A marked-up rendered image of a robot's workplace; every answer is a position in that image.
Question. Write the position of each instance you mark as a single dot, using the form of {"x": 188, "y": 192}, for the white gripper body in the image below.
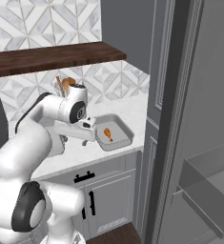
{"x": 72, "y": 130}

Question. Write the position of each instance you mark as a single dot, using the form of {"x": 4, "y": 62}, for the grey tupperware container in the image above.
{"x": 119, "y": 142}

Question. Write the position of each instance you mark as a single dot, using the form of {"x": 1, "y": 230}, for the grey cupboard door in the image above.
{"x": 113, "y": 203}
{"x": 81, "y": 227}

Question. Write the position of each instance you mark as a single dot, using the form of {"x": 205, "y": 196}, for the dark wooden wall shelf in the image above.
{"x": 53, "y": 58}

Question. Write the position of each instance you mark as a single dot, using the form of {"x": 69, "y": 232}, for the grey tall cabinet panel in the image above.
{"x": 154, "y": 111}

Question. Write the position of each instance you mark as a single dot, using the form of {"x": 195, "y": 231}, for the grey utensil holder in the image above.
{"x": 60, "y": 90}

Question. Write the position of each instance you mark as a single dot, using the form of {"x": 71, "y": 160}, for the grey fridge door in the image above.
{"x": 208, "y": 79}

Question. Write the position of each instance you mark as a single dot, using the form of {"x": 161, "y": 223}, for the grey drawer front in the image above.
{"x": 116, "y": 166}

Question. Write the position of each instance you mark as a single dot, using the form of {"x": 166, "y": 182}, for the orange chicken drumstick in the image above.
{"x": 108, "y": 132}

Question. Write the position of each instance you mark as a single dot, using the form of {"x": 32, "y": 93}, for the grey fridge door bin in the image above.
{"x": 208, "y": 193}

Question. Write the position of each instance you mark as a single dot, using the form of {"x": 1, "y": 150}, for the wooden spatula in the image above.
{"x": 58, "y": 82}

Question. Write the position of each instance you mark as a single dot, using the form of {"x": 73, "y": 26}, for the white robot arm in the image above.
{"x": 19, "y": 152}

